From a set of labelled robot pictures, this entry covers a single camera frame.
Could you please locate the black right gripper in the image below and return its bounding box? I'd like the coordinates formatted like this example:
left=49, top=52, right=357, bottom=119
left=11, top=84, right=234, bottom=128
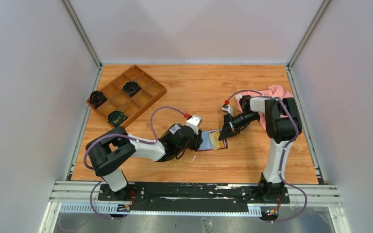
left=219, top=113, right=259, bottom=141

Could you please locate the gold card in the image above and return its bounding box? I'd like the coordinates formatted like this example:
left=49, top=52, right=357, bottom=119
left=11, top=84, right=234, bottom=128
left=209, top=131, right=226, bottom=150

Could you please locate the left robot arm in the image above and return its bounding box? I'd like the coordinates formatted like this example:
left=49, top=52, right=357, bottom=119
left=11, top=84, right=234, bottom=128
left=84, top=124, right=203, bottom=200

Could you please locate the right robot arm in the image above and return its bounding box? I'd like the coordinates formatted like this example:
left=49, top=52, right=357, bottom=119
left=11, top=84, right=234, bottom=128
left=219, top=95, right=302, bottom=203

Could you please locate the brown wooden divided tray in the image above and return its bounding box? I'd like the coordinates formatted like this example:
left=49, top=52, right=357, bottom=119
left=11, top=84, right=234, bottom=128
left=86, top=65, right=167, bottom=128

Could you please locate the pink cloth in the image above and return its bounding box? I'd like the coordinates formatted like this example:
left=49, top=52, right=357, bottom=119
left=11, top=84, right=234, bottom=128
left=235, top=84, right=293, bottom=130

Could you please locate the black round part lower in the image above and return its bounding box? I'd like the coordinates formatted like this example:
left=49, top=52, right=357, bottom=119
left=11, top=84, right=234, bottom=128
left=107, top=110, right=128, bottom=127

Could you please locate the black round part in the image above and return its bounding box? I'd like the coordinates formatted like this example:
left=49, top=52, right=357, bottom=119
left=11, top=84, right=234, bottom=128
left=88, top=91, right=108, bottom=109
left=107, top=110, right=128, bottom=127
left=122, top=81, right=142, bottom=97

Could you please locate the black round part upper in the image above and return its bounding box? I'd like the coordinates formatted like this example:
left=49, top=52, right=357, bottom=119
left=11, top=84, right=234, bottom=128
left=122, top=81, right=142, bottom=97

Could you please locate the black round part left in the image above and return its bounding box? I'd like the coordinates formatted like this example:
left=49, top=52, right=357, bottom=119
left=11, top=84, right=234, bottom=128
left=88, top=91, right=108, bottom=109

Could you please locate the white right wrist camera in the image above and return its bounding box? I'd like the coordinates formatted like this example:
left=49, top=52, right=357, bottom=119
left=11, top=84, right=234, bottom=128
left=221, top=103, right=235, bottom=116

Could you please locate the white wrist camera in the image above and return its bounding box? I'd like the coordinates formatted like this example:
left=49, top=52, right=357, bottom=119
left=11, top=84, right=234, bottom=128
left=221, top=103, right=235, bottom=116
left=186, top=115, right=202, bottom=134

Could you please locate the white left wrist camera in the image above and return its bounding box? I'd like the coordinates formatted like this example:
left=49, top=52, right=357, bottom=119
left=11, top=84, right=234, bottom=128
left=186, top=115, right=202, bottom=134

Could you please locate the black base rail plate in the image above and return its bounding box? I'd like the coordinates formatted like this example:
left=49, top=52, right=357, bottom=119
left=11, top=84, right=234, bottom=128
left=97, top=182, right=290, bottom=213

